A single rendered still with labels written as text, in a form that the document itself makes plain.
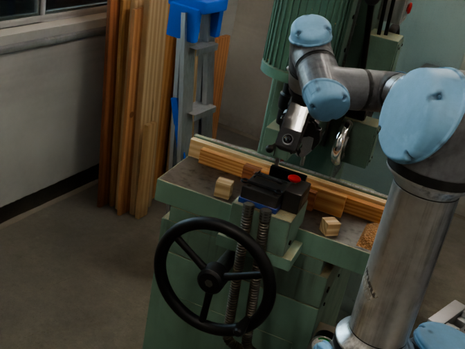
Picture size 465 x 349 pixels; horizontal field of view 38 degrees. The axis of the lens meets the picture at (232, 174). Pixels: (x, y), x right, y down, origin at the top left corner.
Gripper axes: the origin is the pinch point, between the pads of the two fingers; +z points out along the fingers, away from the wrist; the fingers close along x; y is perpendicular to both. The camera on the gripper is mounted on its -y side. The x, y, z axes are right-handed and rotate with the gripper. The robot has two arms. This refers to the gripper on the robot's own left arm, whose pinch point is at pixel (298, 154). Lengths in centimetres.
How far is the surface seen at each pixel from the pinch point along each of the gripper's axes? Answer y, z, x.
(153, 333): -31, 56, 27
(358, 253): -8.5, 17.0, -18.3
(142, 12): 99, 72, 106
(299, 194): -6.8, 4.3, -3.1
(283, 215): -11.4, 7.4, -1.1
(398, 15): 52, 0, -7
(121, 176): 57, 134, 103
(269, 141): 8.7, 10.3, 10.4
